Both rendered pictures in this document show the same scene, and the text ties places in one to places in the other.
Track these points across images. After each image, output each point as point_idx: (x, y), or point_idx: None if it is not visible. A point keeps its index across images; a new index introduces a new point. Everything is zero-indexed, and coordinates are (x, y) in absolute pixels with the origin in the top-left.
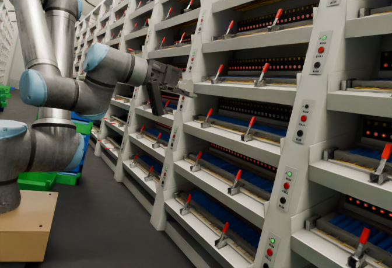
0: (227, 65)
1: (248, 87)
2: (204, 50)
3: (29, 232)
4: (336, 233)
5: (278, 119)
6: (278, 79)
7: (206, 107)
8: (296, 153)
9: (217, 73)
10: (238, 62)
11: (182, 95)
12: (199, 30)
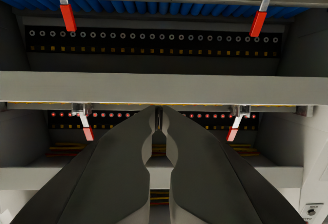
0: (266, 120)
1: (96, 101)
2: (295, 173)
3: None
4: None
5: (102, 29)
6: (70, 108)
7: (317, 34)
8: None
9: (238, 125)
10: (229, 125)
11: (174, 142)
12: (313, 210)
